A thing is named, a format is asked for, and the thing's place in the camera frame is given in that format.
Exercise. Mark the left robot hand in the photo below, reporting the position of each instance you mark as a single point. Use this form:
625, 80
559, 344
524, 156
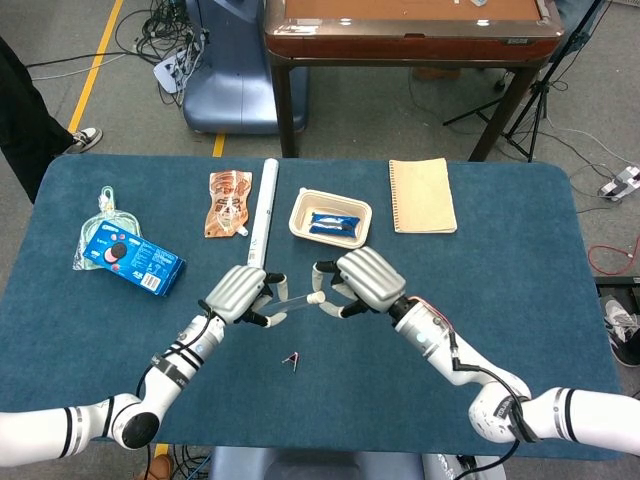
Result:
237, 292

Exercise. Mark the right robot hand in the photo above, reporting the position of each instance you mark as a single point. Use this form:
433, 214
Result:
372, 275

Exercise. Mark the clear glass test tube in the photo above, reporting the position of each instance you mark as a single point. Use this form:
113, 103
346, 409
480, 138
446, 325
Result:
295, 302

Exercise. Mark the small white stopper cap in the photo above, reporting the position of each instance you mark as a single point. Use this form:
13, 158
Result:
316, 298

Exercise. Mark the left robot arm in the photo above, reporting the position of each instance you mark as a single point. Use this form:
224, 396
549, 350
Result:
165, 375

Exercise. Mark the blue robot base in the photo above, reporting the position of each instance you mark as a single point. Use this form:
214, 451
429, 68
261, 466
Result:
240, 90

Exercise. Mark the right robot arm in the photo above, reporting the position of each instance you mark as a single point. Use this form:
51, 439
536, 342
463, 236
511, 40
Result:
500, 400

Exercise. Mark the white rolled paper tube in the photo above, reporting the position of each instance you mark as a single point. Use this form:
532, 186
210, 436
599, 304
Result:
265, 210

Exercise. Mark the blue Oreo snack packet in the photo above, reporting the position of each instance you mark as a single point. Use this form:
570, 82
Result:
334, 224

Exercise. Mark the pink binder clip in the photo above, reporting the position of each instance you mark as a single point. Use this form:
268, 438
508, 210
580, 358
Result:
294, 357

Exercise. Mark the orange snack pouch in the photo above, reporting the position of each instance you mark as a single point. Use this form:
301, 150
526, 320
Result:
227, 205

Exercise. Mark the beige plastic food container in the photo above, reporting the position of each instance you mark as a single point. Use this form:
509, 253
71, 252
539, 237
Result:
302, 220

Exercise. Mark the yellow spiral notebook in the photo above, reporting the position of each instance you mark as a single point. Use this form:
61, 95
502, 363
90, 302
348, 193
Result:
422, 195

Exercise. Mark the blue Oreo cookie box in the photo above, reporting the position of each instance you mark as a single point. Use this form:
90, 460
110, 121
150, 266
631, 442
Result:
135, 255

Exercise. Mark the blue felt table cover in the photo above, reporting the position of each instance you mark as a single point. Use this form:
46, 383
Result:
350, 390

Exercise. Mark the clear plastic bag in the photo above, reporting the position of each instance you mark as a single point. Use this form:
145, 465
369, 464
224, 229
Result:
107, 207

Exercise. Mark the grey-blue robot torso base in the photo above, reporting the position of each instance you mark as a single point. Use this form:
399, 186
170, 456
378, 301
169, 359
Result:
300, 465

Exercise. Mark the brown shoe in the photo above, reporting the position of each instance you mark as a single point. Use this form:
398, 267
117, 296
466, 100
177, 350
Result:
160, 467

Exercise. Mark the brown mahjong table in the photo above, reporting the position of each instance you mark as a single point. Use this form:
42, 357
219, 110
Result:
400, 42

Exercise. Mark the black tripod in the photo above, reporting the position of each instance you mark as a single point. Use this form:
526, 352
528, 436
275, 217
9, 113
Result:
537, 95

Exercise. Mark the grey sneaker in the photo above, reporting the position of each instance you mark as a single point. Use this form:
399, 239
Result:
622, 325

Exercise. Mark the white power strip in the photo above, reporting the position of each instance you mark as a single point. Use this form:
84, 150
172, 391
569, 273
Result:
622, 182

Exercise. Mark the standing person in black trousers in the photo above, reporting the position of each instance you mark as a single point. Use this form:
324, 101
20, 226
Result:
25, 125

